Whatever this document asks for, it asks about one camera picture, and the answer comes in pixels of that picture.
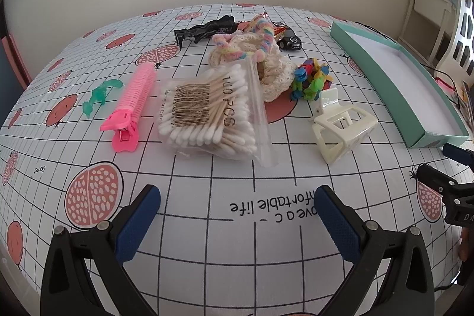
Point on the black toy figure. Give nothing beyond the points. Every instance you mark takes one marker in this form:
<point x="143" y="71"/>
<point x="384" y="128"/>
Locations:
<point x="207" y="29"/>

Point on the pink hair roller clip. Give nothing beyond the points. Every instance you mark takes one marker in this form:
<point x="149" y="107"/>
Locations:
<point x="139" y="90"/>

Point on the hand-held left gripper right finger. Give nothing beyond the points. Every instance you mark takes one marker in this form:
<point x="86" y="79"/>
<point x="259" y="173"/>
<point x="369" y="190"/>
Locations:
<point x="339" y="223"/>

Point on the pastel rainbow scrunchie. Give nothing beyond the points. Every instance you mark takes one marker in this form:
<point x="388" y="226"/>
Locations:
<point x="266" y="42"/>

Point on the green plastic hair clip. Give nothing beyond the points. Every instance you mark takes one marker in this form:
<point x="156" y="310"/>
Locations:
<point x="98" y="94"/>

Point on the white wooden shelf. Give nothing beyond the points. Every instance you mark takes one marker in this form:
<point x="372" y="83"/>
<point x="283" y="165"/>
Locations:
<point x="426" y="5"/>

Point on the teal cardboard box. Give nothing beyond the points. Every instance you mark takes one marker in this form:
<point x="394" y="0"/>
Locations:
<point x="389" y="71"/>

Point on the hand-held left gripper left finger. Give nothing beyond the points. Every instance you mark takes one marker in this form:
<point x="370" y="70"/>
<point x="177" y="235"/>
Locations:
<point x="137" y="223"/>

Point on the red yellow snack packet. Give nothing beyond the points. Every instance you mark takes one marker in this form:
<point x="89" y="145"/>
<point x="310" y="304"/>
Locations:
<point x="280" y="31"/>

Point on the pink board edge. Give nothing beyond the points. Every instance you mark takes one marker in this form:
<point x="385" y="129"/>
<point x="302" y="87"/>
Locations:
<point x="16" y="60"/>

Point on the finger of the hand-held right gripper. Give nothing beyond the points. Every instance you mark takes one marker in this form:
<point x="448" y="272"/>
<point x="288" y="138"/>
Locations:
<point x="433" y="178"/>
<point x="459" y="154"/>

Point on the pomegranate print grid tablecloth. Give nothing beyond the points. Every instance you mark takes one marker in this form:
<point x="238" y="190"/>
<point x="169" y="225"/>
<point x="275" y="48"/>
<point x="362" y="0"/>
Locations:
<point x="222" y="249"/>

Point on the bag of cotton swabs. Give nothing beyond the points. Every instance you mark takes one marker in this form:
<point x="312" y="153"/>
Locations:
<point x="207" y="108"/>

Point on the white lattice panel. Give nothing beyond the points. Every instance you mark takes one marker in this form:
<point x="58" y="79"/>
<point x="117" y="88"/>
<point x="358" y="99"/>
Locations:
<point x="464" y="38"/>

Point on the cream lace cloth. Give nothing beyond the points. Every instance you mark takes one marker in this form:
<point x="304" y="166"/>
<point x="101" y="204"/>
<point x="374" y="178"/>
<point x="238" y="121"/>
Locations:
<point x="276" y="75"/>

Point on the black toy car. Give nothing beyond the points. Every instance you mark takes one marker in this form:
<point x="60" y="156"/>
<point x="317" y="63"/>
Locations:
<point x="290" y="41"/>

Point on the person's right hand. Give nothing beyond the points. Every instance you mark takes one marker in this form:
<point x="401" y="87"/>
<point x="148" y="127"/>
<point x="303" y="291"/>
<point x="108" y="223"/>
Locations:
<point x="462" y="245"/>

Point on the cream hair claw clip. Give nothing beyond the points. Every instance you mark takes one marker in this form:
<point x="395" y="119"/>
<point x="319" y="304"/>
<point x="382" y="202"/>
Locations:
<point x="344" y="145"/>

